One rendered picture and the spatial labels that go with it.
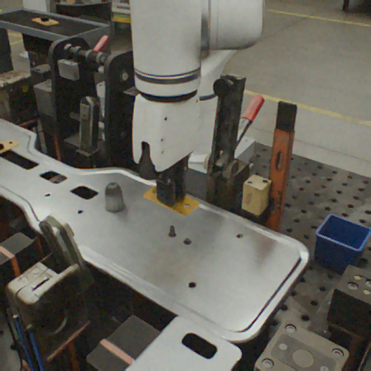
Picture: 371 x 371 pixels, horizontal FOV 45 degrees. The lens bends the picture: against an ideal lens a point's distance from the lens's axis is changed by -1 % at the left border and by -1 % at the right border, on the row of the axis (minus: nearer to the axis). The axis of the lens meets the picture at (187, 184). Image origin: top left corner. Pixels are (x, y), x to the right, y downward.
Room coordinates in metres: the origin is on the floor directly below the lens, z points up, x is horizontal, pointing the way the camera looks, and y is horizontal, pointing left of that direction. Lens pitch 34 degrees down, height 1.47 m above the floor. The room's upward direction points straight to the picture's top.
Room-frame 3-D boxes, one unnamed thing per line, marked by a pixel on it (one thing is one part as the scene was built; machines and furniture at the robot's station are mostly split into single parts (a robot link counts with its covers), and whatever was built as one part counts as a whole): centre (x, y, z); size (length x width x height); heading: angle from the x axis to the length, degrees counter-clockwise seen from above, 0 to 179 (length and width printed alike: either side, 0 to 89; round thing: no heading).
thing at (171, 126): (0.55, 0.02, 1.20); 0.10 x 0.07 x 0.11; 144
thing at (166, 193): (0.53, 0.04, 1.11); 0.03 x 0.03 x 0.07; 54
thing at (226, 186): (0.68, -0.07, 0.88); 0.07 x 0.06 x 0.35; 144
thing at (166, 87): (0.55, 0.02, 1.26); 0.09 x 0.08 x 0.03; 144
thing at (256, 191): (0.60, -0.11, 0.88); 0.04 x 0.04 x 0.36; 54
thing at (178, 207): (0.55, 0.02, 1.07); 0.08 x 0.04 x 0.01; 54
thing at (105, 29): (1.23, 0.39, 1.16); 0.37 x 0.14 x 0.02; 54
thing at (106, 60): (0.93, 0.20, 0.94); 0.18 x 0.13 x 0.49; 54
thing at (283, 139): (0.61, -0.15, 0.95); 0.03 x 0.01 x 0.50; 54
